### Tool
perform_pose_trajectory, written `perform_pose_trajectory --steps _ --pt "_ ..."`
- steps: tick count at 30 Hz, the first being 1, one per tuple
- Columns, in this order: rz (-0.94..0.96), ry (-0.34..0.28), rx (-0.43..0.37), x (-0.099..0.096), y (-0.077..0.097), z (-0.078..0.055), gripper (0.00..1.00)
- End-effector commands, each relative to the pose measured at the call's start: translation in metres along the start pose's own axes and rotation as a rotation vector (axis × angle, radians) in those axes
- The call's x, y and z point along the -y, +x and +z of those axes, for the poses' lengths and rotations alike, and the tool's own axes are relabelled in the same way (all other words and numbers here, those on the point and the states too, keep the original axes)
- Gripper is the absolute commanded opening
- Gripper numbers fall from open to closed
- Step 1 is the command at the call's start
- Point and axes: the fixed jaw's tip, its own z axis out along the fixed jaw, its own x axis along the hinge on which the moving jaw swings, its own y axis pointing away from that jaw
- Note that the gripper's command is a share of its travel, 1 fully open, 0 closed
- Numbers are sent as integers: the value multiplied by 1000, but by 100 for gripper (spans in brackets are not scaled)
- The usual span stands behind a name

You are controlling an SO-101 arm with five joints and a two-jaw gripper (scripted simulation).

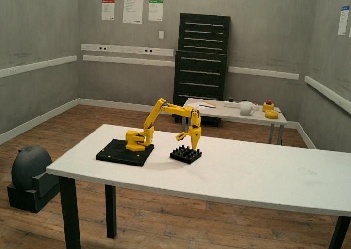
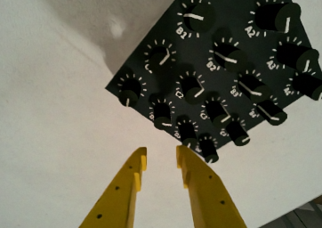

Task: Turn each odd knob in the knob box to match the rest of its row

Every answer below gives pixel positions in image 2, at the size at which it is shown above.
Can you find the black knob box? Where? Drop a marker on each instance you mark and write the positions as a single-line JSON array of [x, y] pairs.
[[165, 76]]

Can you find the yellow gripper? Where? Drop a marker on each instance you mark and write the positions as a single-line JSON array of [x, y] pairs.
[[211, 204]]

